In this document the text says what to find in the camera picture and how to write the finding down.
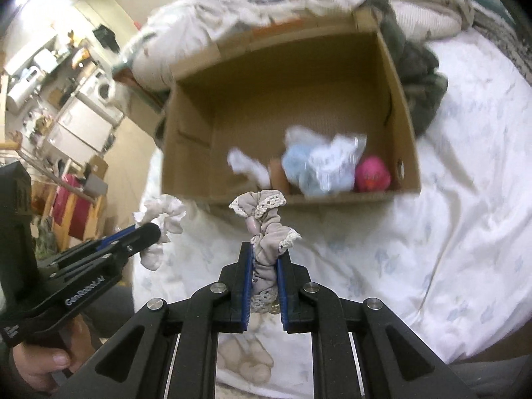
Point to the white washing machine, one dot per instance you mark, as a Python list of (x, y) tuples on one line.
[(95, 91)]

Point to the light blue fluffy scrunchie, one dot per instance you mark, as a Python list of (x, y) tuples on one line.
[(324, 170)]

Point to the brown cardboard box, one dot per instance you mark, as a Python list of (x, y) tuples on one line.
[(331, 74)]

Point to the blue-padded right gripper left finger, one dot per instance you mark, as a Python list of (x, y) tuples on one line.
[(169, 350)]

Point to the peach-coloured small toy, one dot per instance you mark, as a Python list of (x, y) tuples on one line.
[(278, 177)]

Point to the white knotted cloth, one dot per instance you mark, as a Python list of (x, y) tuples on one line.
[(242, 164)]

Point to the white floral bed sheet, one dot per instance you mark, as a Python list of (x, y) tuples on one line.
[(454, 262)]

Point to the person's left hand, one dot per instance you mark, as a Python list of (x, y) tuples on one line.
[(36, 364)]

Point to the beige lace-trimmed scrunchie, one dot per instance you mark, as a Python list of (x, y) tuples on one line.
[(269, 240)]

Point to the white waffle duvet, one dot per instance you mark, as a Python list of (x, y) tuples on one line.
[(184, 27)]

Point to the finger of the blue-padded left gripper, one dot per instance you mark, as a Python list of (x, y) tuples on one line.
[(100, 270), (84, 249)]

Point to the pink rubber toy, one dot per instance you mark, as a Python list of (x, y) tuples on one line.
[(372, 175)]

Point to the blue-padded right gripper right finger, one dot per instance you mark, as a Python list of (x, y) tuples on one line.
[(360, 350)]

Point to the dark camouflage garment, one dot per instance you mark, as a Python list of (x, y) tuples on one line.
[(416, 66)]

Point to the white kitchen cabinet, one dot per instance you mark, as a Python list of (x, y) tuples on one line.
[(80, 131)]

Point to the white fluffy ball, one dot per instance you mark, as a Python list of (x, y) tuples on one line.
[(300, 135)]

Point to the black-white patterned blanket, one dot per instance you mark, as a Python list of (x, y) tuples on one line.
[(498, 31)]

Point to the light grey ruffled scrunchie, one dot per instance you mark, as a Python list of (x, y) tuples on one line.
[(167, 213)]

